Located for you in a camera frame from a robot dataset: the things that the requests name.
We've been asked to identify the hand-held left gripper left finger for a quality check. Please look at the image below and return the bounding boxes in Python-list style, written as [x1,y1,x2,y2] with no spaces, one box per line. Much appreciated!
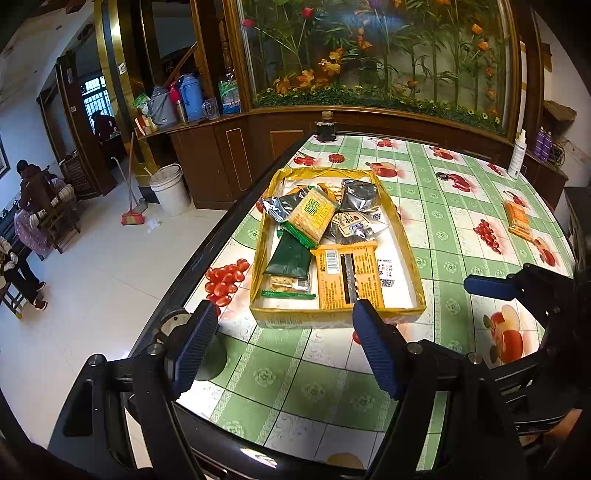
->
[48,299,220,480]

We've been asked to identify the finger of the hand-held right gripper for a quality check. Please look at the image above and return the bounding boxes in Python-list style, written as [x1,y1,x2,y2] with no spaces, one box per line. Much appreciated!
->
[489,342,579,395]
[463,263,578,333]

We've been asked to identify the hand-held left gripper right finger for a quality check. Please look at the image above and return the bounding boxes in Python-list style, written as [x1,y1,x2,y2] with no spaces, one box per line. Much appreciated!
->
[352,298,527,480]

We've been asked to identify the yellow cardboard tray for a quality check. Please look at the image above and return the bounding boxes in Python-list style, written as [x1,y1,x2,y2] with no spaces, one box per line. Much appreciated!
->
[249,167,426,329]

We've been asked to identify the large orange biscuit packet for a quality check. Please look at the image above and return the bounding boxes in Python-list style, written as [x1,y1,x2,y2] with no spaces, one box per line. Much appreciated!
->
[310,244,385,311]

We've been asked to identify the large green cracker packet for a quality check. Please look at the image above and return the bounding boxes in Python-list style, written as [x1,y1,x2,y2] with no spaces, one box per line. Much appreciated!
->
[261,230,317,298]

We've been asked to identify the clear dark snack bag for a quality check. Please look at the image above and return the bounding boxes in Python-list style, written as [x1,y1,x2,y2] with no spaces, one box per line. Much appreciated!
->
[321,210,391,245]

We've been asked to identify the small green cracker packet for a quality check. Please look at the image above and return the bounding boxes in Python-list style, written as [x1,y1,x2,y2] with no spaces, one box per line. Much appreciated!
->
[283,187,340,245]

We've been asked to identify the small orange snack packet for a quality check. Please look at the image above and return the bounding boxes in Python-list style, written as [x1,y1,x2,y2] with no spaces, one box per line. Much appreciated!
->
[291,182,345,204]

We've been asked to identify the person's right hand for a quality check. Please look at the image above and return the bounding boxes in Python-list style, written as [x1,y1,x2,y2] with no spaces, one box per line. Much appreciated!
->
[521,409,584,449]

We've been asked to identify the fruit print tablecloth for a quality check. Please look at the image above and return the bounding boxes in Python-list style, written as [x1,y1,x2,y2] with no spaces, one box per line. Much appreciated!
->
[178,131,578,474]

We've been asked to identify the orange cracker packet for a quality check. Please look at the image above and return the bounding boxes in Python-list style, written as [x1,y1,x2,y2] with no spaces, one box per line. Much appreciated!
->
[503,200,533,240]

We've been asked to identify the white spray bottle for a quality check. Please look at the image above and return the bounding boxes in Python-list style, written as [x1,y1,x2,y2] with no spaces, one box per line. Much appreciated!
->
[507,129,528,180]

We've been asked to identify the red broom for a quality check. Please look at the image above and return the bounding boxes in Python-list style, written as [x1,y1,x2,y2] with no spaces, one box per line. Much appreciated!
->
[121,131,147,227]

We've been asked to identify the white plastic bucket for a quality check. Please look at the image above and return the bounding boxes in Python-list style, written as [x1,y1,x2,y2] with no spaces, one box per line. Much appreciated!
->
[148,164,191,217]

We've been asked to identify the brown cardboard piece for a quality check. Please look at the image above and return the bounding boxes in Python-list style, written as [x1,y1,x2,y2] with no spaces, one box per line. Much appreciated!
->
[544,99,577,121]

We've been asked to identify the wooden chair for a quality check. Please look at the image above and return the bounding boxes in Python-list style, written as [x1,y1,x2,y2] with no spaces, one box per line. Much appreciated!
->
[37,168,81,254]

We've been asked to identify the black jar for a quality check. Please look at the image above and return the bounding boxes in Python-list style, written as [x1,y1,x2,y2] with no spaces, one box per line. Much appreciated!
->
[314,111,337,141]

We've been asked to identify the grey kettle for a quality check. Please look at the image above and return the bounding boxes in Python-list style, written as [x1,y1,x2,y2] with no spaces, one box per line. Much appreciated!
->
[148,85,178,127]

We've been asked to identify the red thermos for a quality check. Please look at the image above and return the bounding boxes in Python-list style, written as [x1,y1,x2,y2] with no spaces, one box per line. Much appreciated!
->
[168,83,185,121]

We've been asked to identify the blue thermos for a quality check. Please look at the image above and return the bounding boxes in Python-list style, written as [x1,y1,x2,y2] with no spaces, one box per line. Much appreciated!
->
[179,73,205,121]

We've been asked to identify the packaged water bottles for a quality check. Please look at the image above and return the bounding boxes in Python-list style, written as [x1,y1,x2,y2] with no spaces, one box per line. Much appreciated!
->
[218,67,242,116]

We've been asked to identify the floral glass display cabinet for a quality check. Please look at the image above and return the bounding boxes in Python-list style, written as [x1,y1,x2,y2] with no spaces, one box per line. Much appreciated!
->
[189,0,546,144]

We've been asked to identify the barred window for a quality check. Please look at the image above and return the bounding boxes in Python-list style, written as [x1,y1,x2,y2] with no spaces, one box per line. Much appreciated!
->
[81,76,114,121]

